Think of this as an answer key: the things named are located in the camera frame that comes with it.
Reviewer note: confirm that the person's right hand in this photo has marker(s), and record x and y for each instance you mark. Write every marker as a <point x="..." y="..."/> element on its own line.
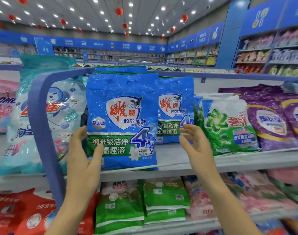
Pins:
<point x="202" y="159"/>

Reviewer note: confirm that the person's left hand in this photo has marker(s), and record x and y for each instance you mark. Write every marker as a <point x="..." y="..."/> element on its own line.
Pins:
<point x="83" y="168"/>

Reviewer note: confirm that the pink OMO bag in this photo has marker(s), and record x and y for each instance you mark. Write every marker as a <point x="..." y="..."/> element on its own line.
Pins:
<point x="4" y="105"/>

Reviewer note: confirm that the person's right forearm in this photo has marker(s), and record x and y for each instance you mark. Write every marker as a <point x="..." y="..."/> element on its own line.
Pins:
<point x="229" y="210"/>

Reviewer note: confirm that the small blue hanging sign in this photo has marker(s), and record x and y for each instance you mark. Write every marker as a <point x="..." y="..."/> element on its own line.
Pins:
<point x="85" y="55"/>

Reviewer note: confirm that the blue pillar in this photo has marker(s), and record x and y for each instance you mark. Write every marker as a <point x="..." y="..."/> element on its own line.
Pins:
<point x="232" y="36"/>

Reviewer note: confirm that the large blue hanging sign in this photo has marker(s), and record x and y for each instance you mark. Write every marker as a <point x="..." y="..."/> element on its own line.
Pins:
<point x="44" y="46"/>

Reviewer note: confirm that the large red paper lantern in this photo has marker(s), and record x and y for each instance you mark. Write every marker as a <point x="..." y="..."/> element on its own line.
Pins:
<point x="119" y="11"/>
<point x="184" y="18"/>

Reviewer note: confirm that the rows of small red lanterns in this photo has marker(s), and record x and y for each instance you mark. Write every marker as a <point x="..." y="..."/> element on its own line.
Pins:
<point x="63" y="21"/>

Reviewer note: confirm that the rows of round ceiling lights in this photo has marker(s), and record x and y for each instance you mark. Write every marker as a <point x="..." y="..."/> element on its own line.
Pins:
<point x="95" y="0"/>

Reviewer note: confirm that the blue wall sign band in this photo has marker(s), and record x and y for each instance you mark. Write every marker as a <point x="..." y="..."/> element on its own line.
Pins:
<point x="100" y="45"/>

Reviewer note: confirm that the wall shelf of detergent bottles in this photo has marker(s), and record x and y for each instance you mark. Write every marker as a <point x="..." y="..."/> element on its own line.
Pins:
<point x="276" y="53"/>

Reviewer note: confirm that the blue wall shelving unit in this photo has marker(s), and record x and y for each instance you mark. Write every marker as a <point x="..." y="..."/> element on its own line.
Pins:
<point x="261" y="17"/>

